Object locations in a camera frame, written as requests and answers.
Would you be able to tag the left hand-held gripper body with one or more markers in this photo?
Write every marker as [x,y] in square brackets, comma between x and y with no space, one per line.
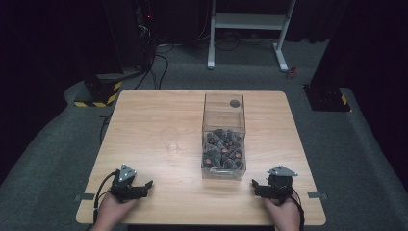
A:
[125,190]

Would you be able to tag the clear glass cup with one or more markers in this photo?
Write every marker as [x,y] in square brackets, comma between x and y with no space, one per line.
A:
[171,141]

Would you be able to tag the small red floor object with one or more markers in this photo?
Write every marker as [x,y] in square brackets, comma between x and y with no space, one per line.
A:
[291,72]

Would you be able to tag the grey round disc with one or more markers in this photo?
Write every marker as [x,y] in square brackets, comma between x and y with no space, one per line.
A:
[234,103]

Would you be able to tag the dark equipment rack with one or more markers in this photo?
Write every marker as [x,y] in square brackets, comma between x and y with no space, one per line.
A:
[145,29]

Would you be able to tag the grey tape strip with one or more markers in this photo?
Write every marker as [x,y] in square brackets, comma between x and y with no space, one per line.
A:
[84,197]
[317,194]

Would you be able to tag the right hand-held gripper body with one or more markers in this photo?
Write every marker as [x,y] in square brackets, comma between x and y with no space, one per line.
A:
[277,189]

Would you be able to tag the black stand base yellow mark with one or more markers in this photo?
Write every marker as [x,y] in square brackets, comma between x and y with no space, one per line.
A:
[327,97]

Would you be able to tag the clear plastic box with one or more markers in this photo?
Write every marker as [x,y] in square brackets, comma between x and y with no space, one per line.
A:
[223,138]

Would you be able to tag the white metal stand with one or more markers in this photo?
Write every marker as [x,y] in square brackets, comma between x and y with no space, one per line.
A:
[247,21]

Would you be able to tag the person's right hand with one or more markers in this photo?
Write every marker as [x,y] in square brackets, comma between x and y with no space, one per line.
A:
[283,213]

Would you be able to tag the pile of dark tea bags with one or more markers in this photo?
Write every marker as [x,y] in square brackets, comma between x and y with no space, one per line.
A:
[223,150]

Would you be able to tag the black yellow striped stand base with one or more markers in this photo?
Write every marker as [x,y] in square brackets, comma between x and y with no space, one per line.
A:
[102,93]

